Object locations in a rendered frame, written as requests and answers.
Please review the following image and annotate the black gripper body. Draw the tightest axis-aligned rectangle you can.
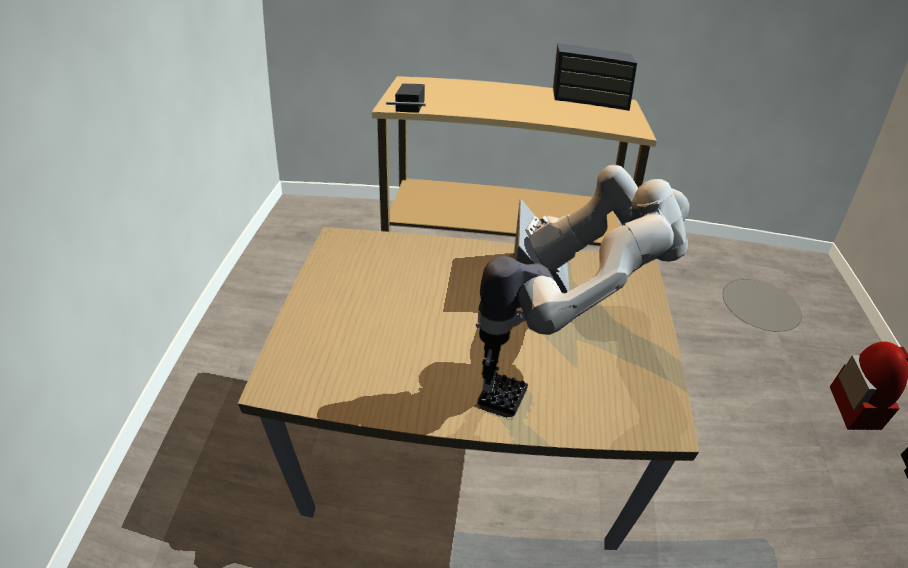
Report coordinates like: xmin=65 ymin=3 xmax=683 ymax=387
xmin=479 ymin=328 xmax=510 ymax=357

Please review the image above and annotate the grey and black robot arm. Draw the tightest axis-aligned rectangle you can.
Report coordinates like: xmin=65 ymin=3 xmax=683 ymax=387
xmin=476 ymin=165 xmax=689 ymax=335

